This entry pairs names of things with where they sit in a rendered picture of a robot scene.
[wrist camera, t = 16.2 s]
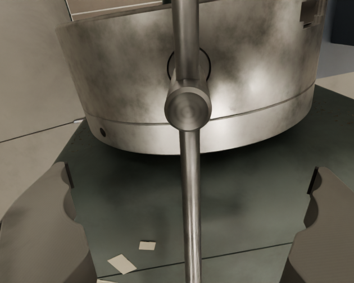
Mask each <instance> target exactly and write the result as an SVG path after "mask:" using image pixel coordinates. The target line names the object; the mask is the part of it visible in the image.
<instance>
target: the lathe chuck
mask: <svg viewBox="0 0 354 283"><path fill-rule="evenodd" d="M302 2H306V0H199V47H200V48H201V49H203V50H204V51H205V52H206V54H207V56H208V59H209V61H210V73H209V76H208V78H207V79H206V83H207V87H208V92H209V95H210V100H211V104H212V115H211V118H210V119H215V118H221V117H227V116H233V115H238V114H241V113H246V112H251V111H255V110H257V109H261V108H265V107H268V106H272V105H274V104H277V103H280V102H282V101H285V100H287V99H289V98H291V97H294V96H295V95H297V94H299V93H301V92H302V91H304V90H305V89H307V88H308V87H309V86H310V85H311V84H312V83H313V82H314V81H315V79H316V73H317V67H318V62H319V55H320V48H321V41H322V37H323V30H324V24H325V17H326V9H327V5H328V0H319V4H318V8H317V15H315V16H314V21H313V22H311V23H309V24H306V25H303V24H304V21H299V20H300V14H301V4H302ZM55 32H56V35H57V38H58V41H59V43H60V46H61V49H62V52H63V55H64V58H65V60H66V63H67V66H68V68H69V71H70V74H71V77H72V80H73V82H74V85H75V88H76V91H77V94H78V96H79V99H80V103H81V105H82V107H83V108H84V109H85V110H86V111H87V112H88V113H90V114H92V115H94V116H97V117H100V118H103V119H107V120H111V121H118V122H128V123H136V124H169V123H168V121H167V119H166V117H165V114H164V105H165V101H166V97H167V93H168V90H169V86H170V82H171V79H170V77H169V73H168V63H169V59H170V57H171V54H172V53H173V51H174V37H173V18H172V8H171V3H169V4H162V5H158V6H152V7H146V8H139V9H135V10H129V11H123V12H117V13H111V14H107V15H102V16H96V17H90V18H87V19H81V20H76V21H71V22H67V23H64V24H59V25H57V26H56V27H55Z"/></svg>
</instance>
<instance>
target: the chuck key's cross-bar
mask: <svg viewBox="0 0 354 283"><path fill-rule="evenodd" d="M171 8H172V18H173V37H174V56H175V75H176V81H177V80H183V79H196V80H199V0H171ZM179 143H180V162H181V188H182V202H183V231H184V259H185V283H202V252H201V183H200V129H199V130H196V131H192V132H184V131H180V130H179Z"/></svg>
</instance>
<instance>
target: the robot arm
mask: <svg viewBox="0 0 354 283"><path fill-rule="evenodd" d="M72 188H74V184H73V181H72V177H71V173H70V169H69V165H68V162H67V161H66V162H57V163H55V164H54V165H53V166H52V167H51V168H50V169H49V170H47V171H46V172H45V173H44V174H43V175H42V176H41V177H40V178H39V179H38V180H36V181H35V182H34V183H33V184H32V185H31V186H29V187H28V188H27V189H26V190H25V191H24V192H23V193H22V194H21V195H20V196H19V197H18V198H17V199H16V200H15V201H14V203H13V204H12V205H11V206H10V208H9V209H8V210H7V212H6V213H5V214H4V216H3V217H2V218H1V220H0V283H97V274H96V270H95V268H94V263H93V260H92V256H91V253H90V249H89V245H88V241H87V238H86V235H85V232H84V228H83V226H82V225H81V224H79V223H77V222H75V221H74V219H75V217H76V210H75V206H74V202H73V200H72V196H71V193H70V192H71V189H72ZM307 194H309V195H310V198H311V199H310V202H309V205H308V209H307V212H306V215H305V218H304V220H303V223H304V224H305V226H306V229H304V230H302V231H299V232H298V233H296V235H295V237H294V240H293V243H292V246H291V249H290V251H289V254H288V258H287V261H286V264H285V267H284V270H283V273H282V276H281V279H280V283H354V191H352V190H351V189H350V188H349V187H348V186H347V185H346V184H345V183H344V182H343V181H342V180H341V179H339V178H338V177H337V176H336V175H335V174H334V173H333V172H331V170H330V169H328V168H326V167H317V166H315V169H314V173H313V175H312V179H311V182H310V185H309V187H308V191H307Z"/></svg>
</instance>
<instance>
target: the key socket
mask: <svg viewBox="0 0 354 283"><path fill-rule="evenodd" d="M199 65H200V66H201V67H202V68H203V70H204V73H205V78H206V79H207V78H208V76H209V73H210V61H209V59H208V56H207V54H206V52H205V51H204V50H203V49H201V48H199ZM174 69H175V56H174V51H173V53H172V54H171V57H170V59H169V63H168V73H169V77H170V79H171V78H172V75H173V72H174Z"/></svg>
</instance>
